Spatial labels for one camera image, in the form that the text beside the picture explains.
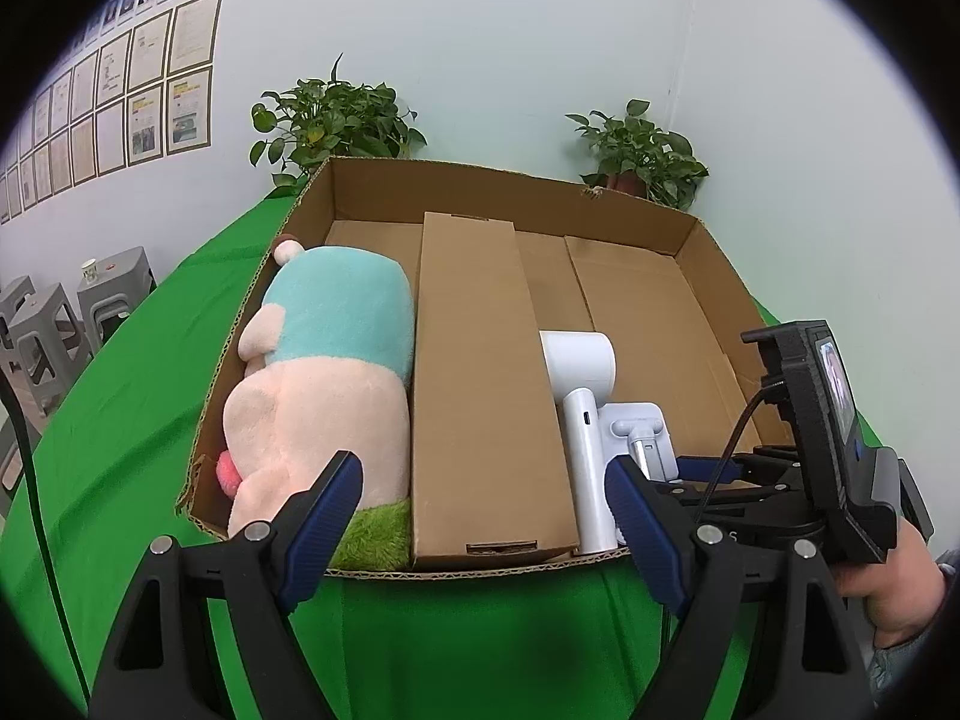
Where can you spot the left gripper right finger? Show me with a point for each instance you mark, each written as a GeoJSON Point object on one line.
{"type": "Point", "coordinates": [804, 661]}

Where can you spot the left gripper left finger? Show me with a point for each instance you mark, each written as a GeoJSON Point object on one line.
{"type": "Point", "coordinates": [160, 659]}

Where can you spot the white folding phone stand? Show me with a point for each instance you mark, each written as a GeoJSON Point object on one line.
{"type": "Point", "coordinates": [639, 430]}

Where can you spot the white handheld hair dryer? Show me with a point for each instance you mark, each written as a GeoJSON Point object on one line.
{"type": "Point", "coordinates": [581, 368]}

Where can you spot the pink and teal plush toy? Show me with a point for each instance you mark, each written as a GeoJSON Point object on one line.
{"type": "Point", "coordinates": [328, 360]}

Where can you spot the person's right hand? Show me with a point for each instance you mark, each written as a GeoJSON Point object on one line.
{"type": "Point", "coordinates": [903, 594]}

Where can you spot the green tablecloth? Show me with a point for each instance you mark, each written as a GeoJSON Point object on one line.
{"type": "Point", "coordinates": [576, 643]}

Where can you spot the large open cardboard tray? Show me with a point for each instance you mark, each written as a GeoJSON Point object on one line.
{"type": "Point", "coordinates": [576, 285]}

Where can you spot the grey plastic stool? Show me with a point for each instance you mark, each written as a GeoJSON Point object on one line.
{"type": "Point", "coordinates": [51, 344]}
{"type": "Point", "coordinates": [12, 297]}
{"type": "Point", "coordinates": [124, 281]}

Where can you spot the right potted green plant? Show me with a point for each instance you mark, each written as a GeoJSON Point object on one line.
{"type": "Point", "coordinates": [634, 155]}

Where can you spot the potted green plant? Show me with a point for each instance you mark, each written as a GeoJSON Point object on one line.
{"type": "Point", "coordinates": [301, 128]}
{"type": "Point", "coordinates": [634, 155]}

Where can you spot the paper cup on stool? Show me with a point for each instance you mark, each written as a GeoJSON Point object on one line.
{"type": "Point", "coordinates": [89, 271]}

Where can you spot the left potted green plant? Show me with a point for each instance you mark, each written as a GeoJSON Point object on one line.
{"type": "Point", "coordinates": [301, 128]}

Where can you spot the framed certificates on wall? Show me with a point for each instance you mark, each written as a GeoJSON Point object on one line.
{"type": "Point", "coordinates": [138, 87]}

